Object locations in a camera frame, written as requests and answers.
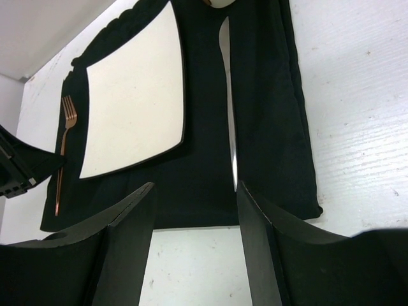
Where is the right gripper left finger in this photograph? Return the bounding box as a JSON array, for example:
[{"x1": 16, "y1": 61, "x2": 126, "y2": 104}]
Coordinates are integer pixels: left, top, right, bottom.
[{"x1": 1, "y1": 183, "x2": 157, "y2": 305}]

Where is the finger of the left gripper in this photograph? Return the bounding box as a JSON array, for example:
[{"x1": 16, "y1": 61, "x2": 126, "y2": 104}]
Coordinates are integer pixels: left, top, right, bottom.
[{"x1": 1, "y1": 127, "x2": 66, "y2": 199}]

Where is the black cloth placemat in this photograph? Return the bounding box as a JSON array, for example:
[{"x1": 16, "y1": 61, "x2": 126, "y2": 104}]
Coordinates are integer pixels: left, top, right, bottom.
[{"x1": 40, "y1": 1, "x2": 322, "y2": 232}]

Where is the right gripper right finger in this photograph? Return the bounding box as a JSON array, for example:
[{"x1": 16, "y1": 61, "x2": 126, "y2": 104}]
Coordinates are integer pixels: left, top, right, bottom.
[{"x1": 237, "y1": 182, "x2": 407, "y2": 305}]

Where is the copper fork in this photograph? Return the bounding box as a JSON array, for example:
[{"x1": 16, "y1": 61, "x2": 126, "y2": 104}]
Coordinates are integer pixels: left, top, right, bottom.
[{"x1": 55, "y1": 95, "x2": 78, "y2": 216}]

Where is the metal cup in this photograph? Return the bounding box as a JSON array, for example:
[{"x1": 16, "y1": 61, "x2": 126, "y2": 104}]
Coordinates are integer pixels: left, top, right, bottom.
[{"x1": 203, "y1": 0, "x2": 236, "y2": 9}]

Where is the square white plate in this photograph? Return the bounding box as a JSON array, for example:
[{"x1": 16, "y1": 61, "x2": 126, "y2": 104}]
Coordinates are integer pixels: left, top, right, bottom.
[{"x1": 79, "y1": 3, "x2": 184, "y2": 179}]

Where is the silver knife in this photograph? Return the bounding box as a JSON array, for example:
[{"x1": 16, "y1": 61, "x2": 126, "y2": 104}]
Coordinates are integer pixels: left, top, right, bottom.
[{"x1": 219, "y1": 17, "x2": 238, "y2": 192}]

